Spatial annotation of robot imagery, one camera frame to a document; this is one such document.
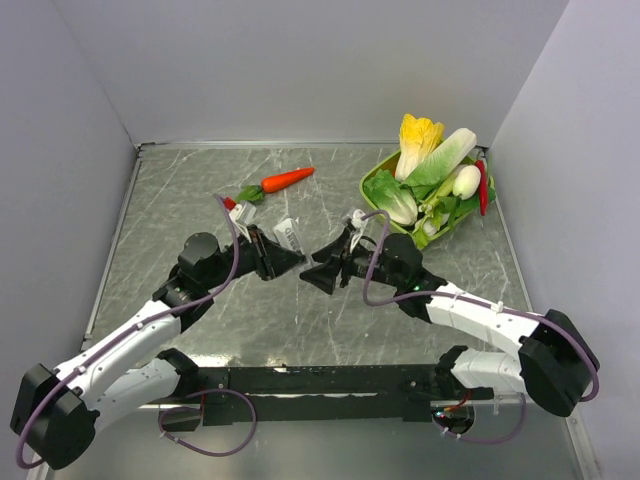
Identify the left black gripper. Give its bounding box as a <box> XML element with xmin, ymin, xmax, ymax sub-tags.
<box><xmin>202</xmin><ymin>224</ymin><xmax>305</xmax><ymax>290</ymax></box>

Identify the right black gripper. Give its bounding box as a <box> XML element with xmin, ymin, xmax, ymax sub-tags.
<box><xmin>300</xmin><ymin>227</ymin><xmax>404</xmax><ymax>294</ymax></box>

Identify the white remote control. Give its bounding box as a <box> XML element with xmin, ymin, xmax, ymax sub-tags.
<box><xmin>272</xmin><ymin>217</ymin><xmax>306</xmax><ymax>255</ymax></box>

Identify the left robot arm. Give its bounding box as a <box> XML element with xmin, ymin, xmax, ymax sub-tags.
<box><xmin>10</xmin><ymin>218</ymin><xmax>307</xmax><ymax>469</ymax></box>

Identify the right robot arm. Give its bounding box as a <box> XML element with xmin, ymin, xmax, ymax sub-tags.
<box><xmin>300</xmin><ymin>230</ymin><xmax>599</xmax><ymax>417</ymax></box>

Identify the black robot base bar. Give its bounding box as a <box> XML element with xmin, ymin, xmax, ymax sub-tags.
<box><xmin>137</xmin><ymin>363</ymin><xmax>501</xmax><ymax>426</ymax></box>

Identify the orange toy carrot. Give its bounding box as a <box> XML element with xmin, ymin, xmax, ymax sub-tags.
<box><xmin>234</xmin><ymin>167</ymin><xmax>315</xmax><ymax>204</ymax></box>

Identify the green leafy cabbage toy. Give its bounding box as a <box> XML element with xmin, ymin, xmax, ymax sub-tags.
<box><xmin>363</xmin><ymin>170</ymin><xmax>418</xmax><ymax>226</ymax></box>

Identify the green celery stalk toy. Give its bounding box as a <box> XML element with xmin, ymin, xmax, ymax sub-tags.
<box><xmin>411</xmin><ymin>168</ymin><xmax>458</xmax><ymax>250</ymax></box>

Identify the green plastic basket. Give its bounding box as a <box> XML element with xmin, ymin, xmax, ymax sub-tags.
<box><xmin>359</xmin><ymin>148</ymin><xmax>496</xmax><ymax>250</ymax></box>

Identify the yellow napa cabbage toy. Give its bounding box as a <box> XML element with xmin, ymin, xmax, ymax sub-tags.
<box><xmin>395</xmin><ymin>113</ymin><xmax>445</xmax><ymax>182</ymax></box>

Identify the white radish toy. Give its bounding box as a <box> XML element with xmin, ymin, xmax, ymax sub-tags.
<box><xmin>452</xmin><ymin>165</ymin><xmax>482</xmax><ymax>200</ymax></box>

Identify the red chili pepper toy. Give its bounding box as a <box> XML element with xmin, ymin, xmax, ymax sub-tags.
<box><xmin>475</xmin><ymin>159</ymin><xmax>489</xmax><ymax>216</ymax></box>

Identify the green romaine lettuce toy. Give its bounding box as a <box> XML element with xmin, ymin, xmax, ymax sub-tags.
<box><xmin>402</xmin><ymin>128</ymin><xmax>477</xmax><ymax>187</ymax></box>

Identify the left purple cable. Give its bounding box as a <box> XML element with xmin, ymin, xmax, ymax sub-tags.
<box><xmin>14</xmin><ymin>194</ymin><xmax>259</xmax><ymax>470</ymax></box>

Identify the purple cable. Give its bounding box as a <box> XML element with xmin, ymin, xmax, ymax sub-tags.
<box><xmin>14</xmin><ymin>194</ymin><xmax>259</xmax><ymax>470</ymax></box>
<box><xmin>357</xmin><ymin>209</ymin><xmax>601</xmax><ymax>445</ymax></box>

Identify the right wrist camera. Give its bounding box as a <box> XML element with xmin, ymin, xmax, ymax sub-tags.
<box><xmin>342</xmin><ymin>208</ymin><xmax>368</xmax><ymax>253</ymax></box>

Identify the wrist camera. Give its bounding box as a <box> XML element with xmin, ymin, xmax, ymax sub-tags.
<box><xmin>342</xmin><ymin>208</ymin><xmax>368</xmax><ymax>253</ymax></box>
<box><xmin>223</xmin><ymin>197</ymin><xmax>256</xmax><ymax>239</ymax></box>

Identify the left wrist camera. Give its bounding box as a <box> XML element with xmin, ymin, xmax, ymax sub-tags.
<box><xmin>223</xmin><ymin>197</ymin><xmax>256</xmax><ymax>239</ymax></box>

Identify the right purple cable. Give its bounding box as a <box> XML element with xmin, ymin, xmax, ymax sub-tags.
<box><xmin>357</xmin><ymin>209</ymin><xmax>601</xmax><ymax>445</ymax></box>

